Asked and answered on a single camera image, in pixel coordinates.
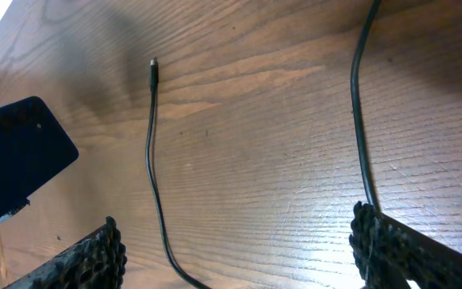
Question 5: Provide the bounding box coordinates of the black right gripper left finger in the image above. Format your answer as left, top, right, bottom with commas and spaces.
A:
6, 216, 128, 289

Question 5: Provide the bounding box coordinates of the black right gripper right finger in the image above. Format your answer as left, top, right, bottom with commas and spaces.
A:
349, 201, 462, 288

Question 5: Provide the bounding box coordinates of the blue screen Galaxy smartphone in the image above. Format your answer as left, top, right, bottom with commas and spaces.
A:
0, 96, 79, 222

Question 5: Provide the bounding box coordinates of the black USB charging cable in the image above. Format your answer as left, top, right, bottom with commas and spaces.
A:
144, 0, 383, 289

